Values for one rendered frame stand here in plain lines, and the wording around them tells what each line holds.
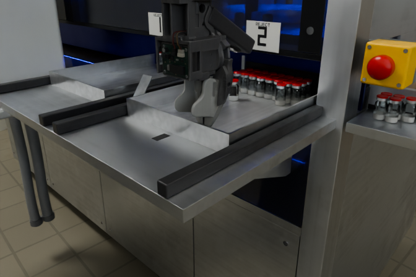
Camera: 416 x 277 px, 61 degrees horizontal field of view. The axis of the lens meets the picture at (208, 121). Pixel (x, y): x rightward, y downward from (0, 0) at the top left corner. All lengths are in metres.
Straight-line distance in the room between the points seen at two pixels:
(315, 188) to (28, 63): 1.00
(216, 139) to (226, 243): 0.57
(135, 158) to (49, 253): 1.33
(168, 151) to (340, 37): 0.37
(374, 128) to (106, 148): 0.47
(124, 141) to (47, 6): 0.83
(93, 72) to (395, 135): 0.77
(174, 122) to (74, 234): 1.36
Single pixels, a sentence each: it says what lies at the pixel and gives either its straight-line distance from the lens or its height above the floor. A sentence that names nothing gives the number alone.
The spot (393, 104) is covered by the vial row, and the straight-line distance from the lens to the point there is 0.73.
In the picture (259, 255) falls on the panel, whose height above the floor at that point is 0.46.
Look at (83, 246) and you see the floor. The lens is 1.82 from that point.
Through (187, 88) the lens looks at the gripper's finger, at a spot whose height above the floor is 0.97.
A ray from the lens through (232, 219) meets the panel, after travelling 1.00.
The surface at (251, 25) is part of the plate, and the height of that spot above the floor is 1.04.
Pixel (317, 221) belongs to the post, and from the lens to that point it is 0.84.
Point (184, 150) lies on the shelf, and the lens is 0.56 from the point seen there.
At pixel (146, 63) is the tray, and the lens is 1.15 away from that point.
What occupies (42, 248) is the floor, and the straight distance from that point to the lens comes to 1.87.
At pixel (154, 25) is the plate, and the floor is 1.02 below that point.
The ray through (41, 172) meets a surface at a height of 0.41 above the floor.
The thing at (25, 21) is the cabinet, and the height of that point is 1.01.
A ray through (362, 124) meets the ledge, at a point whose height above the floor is 0.88.
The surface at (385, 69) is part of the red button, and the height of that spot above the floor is 1.00.
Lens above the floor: 1.12
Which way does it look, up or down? 21 degrees down
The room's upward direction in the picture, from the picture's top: straight up
